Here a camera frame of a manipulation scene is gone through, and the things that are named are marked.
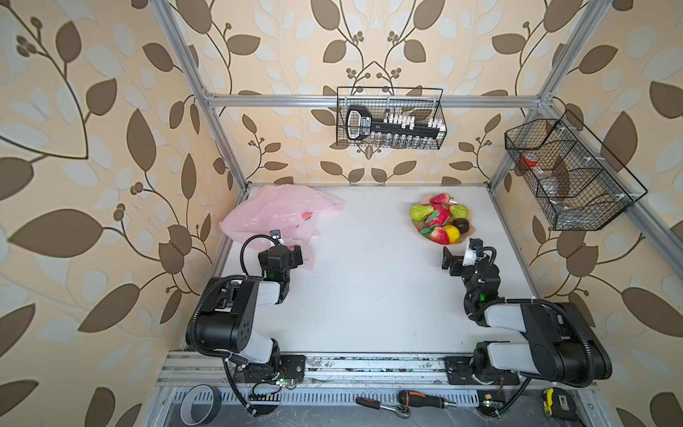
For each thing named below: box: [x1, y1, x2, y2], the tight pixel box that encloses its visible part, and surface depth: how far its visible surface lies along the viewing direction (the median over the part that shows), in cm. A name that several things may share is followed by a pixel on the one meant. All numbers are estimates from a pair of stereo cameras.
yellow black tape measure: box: [541, 386, 579, 422], surface depth 68 cm
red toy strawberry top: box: [430, 193, 450, 204], surface depth 107 cm
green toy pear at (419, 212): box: [409, 204, 434, 223], surface depth 101 cm
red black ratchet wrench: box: [355, 396, 411, 419], surface depth 69 cm
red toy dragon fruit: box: [425, 203, 451, 227], surface depth 101 cm
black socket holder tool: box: [345, 105, 447, 142], surface depth 84 cm
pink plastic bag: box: [218, 184, 343, 273], surface depth 107 cm
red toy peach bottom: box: [419, 224, 450, 245], surface depth 96 cm
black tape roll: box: [179, 384, 223, 427], surface depth 69 cm
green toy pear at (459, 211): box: [449, 203, 469, 219], surface depth 103 cm
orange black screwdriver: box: [397, 389, 458, 410], surface depth 69 cm
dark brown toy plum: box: [451, 217, 470, 234], surface depth 101 cm
